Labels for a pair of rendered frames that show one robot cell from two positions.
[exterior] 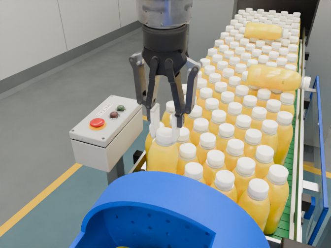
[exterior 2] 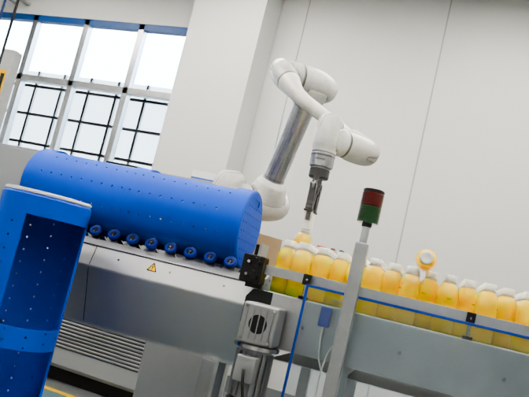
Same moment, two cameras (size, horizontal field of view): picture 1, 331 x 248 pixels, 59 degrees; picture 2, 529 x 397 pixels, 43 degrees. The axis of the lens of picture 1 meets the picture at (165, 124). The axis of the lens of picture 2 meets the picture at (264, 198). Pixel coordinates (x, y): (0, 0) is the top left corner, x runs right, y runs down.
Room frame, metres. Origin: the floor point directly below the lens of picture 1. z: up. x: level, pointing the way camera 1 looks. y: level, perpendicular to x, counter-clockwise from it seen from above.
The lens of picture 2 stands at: (0.06, -2.41, 0.93)
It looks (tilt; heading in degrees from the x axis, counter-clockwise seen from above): 7 degrees up; 84
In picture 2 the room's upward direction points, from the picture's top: 14 degrees clockwise
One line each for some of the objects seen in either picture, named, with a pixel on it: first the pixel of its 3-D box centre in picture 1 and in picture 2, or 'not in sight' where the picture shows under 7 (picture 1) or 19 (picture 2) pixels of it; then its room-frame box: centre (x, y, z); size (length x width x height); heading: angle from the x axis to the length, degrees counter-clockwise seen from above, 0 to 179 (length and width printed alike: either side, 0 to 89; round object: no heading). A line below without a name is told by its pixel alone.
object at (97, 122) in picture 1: (97, 123); not in sight; (0.60, 0.17, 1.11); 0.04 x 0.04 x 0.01
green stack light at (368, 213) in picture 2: not in sight; (368, 214); (0.57, -0.52, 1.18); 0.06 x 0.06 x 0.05
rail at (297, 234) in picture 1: (302, 83); (527, 331); (1.09, -0.56, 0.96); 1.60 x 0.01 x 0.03; 158
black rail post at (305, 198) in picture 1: (302, 208); (305, 287); (0.47, -0.33, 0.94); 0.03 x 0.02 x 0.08; 158
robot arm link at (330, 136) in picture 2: not in sight; (331, 135); (0.51, 0.01, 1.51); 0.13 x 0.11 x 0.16; 23
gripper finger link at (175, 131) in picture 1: (176, 125); (307, 220); (0.49, -0.02, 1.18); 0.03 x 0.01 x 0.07; 158
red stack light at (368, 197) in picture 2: not in sight; (372, 199); (0.57, -0.52, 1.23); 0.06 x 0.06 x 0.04
